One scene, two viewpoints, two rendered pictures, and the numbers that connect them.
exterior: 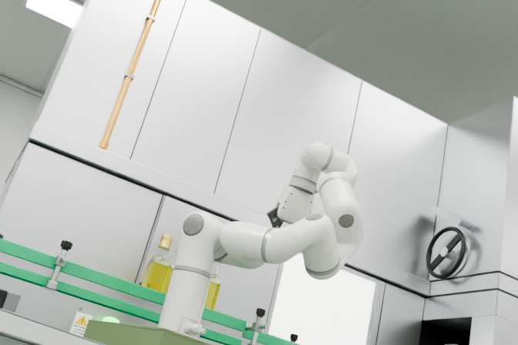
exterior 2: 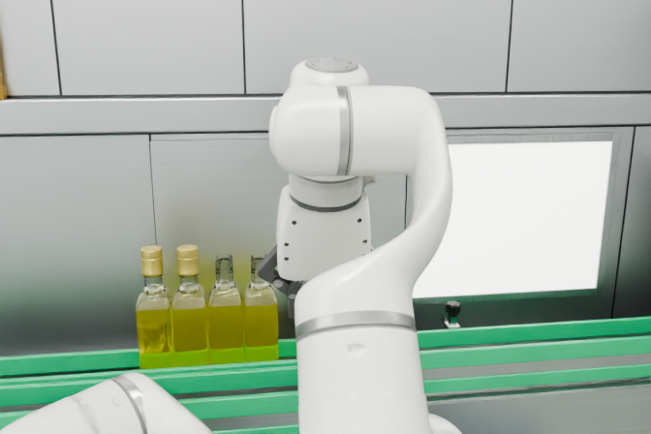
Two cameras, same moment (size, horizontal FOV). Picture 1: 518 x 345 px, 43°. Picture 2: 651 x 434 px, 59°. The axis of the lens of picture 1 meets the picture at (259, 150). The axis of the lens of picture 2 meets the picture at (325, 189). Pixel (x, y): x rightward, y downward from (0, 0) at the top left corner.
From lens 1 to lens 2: 1.48 m
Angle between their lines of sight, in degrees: 39
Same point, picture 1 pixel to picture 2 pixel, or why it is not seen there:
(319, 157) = (306, 162)
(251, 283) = not seen: hidden behind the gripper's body
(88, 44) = not seen: outside the picture
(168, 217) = (169, 178)
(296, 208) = (321, 250)
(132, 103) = not seen: outside the picture
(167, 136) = (112, 16)
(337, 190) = (323, 421)
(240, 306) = not seen: hidden behind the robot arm
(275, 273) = (401, 199)
